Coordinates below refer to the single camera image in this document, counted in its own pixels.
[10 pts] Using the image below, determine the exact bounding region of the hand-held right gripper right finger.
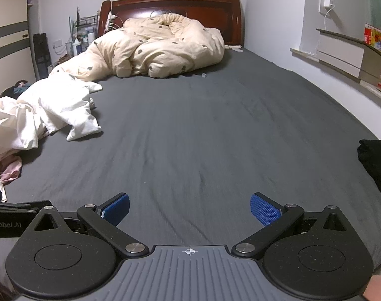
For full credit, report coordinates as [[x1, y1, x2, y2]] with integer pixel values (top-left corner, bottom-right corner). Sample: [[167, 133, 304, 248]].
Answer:
[[232, 192, 351, 259]]

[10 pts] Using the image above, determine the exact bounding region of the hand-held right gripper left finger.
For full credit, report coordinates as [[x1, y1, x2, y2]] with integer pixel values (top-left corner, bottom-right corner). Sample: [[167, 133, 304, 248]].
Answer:
[[30, 192, 150, 257]]

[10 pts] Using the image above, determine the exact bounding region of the dark clothes pile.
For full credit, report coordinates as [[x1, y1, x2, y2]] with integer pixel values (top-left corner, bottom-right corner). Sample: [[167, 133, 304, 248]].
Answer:
[[0, 80, 32, 98]]

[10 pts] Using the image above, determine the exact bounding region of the pale pink garment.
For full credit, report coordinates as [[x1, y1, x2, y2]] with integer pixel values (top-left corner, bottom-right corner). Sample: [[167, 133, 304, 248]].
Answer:
[[0, 150, 22, 201]]

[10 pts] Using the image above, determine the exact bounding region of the dark grey bed sheet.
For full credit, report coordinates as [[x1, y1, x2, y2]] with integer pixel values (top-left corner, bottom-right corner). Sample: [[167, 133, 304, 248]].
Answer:
[[0, 46, 381, 270]]

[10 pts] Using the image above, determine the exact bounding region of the white crumpled garment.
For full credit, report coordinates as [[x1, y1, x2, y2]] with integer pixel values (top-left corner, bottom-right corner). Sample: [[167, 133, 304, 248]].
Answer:
[[16, 73, 102, 141]]

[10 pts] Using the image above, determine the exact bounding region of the black cloth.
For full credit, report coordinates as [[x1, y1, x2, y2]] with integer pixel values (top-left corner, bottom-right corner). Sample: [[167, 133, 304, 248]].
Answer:
[[357, 139, 381, 212]]

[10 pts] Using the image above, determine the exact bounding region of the cream wardrobe with grey stripes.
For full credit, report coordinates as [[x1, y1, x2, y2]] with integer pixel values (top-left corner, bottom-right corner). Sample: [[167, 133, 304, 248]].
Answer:
[[0, 0, 37, 95]]

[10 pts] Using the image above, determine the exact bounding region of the beige duvet with dark spots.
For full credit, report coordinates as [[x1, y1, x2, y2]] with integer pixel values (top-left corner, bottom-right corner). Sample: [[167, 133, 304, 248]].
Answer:
[[49, 14, 225, 80]]

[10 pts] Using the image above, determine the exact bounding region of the white drawer box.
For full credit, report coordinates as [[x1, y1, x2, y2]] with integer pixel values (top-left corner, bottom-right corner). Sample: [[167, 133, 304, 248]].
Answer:
[[316, 28, 381, 79]]

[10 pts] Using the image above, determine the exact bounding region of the red yellow printed box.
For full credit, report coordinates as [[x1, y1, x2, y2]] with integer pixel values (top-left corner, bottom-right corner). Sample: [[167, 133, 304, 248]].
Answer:
[[364, 23, 381, 54]]

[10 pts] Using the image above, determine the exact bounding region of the dark wooden headboard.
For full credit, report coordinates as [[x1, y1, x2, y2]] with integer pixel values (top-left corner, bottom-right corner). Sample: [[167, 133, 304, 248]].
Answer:
[[100, 0, 244, 47]]

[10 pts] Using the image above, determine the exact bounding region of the wire rack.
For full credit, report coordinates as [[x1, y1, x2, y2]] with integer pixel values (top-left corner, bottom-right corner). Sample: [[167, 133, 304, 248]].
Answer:
[[68, 6, 101, 55]]

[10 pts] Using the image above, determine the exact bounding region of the white charger cord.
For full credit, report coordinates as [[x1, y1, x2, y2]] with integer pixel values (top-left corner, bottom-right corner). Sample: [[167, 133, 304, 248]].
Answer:
[[316, 5, 336, 54]]

